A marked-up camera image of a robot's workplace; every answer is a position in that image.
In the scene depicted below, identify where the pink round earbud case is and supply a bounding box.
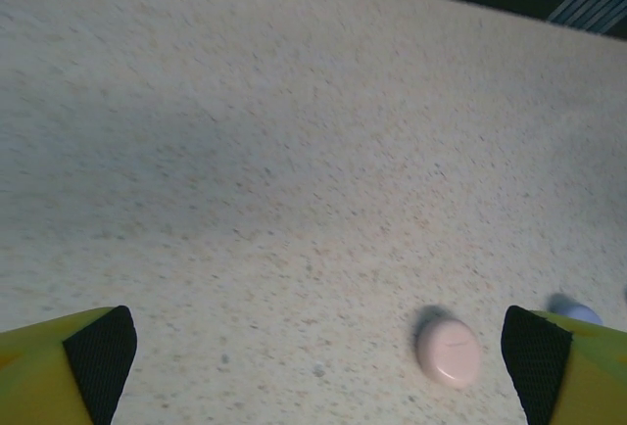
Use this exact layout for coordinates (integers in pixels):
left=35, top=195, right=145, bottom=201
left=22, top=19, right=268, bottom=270
left=415, top=317, right=482, bottom=391

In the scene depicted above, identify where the purple round earbud case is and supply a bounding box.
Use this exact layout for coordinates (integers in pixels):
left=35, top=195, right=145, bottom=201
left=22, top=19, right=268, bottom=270
left=548, top=293, right=604, bottom=327

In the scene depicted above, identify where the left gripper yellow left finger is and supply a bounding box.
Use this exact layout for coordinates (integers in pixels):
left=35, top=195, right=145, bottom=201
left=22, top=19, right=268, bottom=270
left=0, top=305, right=137, bottom=425

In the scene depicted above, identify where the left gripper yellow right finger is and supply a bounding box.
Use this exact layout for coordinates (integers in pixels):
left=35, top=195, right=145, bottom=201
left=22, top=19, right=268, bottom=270
left=502, top=305, right=627, bottom=425

